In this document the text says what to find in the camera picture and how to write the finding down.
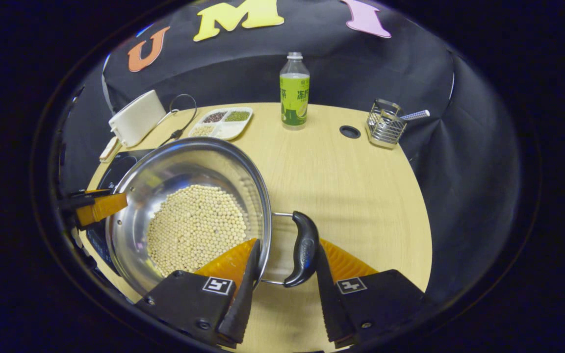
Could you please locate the black power cable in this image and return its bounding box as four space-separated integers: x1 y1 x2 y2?
157 94 198 148

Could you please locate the black backdrop cloth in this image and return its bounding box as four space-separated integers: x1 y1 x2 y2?
59 0 522 304

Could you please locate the black induction cooktop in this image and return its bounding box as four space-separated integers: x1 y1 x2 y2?
85 149 156 276

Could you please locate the white divided bean tray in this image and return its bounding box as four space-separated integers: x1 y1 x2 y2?
188 107 254 141

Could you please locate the metal wire utensil holder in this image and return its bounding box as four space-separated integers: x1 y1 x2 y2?
366 99 407 150

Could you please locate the pile of soybeans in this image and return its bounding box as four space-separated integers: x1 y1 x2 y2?
146 184 248 276

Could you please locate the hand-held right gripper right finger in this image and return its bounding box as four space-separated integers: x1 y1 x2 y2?
314 238 436 349

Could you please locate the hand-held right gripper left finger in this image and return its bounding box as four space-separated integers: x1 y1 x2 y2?
134 238 262 348

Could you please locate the white toaster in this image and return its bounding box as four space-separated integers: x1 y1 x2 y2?
108 90 167 148

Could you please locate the stainless steel pot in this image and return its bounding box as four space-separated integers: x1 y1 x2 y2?
105 137 321 298

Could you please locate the green label drink bottle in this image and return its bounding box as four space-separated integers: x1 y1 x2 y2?
280 52 310 131

